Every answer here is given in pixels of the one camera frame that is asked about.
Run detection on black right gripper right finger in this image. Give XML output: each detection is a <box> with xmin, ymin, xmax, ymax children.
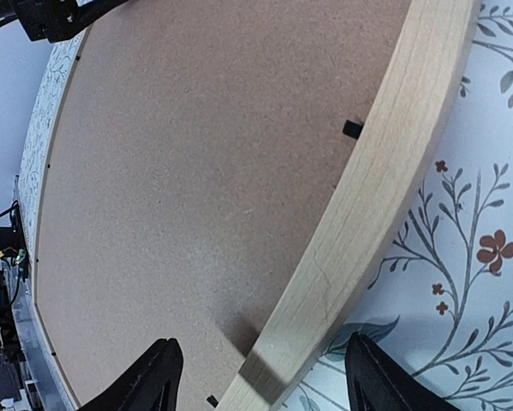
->
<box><xmin>344</xmin><ymin>332</ymin><xmax>456</xmax><ymax>411</ymax></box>

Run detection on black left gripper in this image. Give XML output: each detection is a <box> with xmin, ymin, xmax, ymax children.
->
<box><xmin>9</xmin><ymin>0</ymin><xmax>127</xmax><ymax>43</ymax></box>

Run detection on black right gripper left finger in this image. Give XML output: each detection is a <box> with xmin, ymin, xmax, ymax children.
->
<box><xmin>79</xmin><ymin>338</ymin><xmax>183</xmax><ymax>411</ymax></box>

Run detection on brown backing board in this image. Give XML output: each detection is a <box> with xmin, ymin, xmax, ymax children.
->
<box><xmin>35</xmin><ymin>0</ymin><xmax>409</xmax><ymax>410</ymax></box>

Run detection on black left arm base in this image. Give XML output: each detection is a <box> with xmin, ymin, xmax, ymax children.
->
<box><xmin>0</xmin><ymin>200</ymin><xmax>30</xmax><ymax>283</ymax></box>

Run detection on light wooden picture frame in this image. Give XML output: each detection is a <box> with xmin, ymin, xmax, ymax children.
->
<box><xmin>216</xmin><ymin>1</ymin><xmax>479</xmax><ymax>410</ymax></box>

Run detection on floral patterned table cover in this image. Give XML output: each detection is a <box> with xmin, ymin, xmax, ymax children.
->
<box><xmin>17</xmin><ymin>1</ymin><xmax>513</xmax><ymax>410</ymax></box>

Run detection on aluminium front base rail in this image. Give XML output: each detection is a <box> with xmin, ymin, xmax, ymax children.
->
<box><xmin>7</xmin><ymin>263</ymin><xmax>78</xmax><ymax>410</ymax></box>

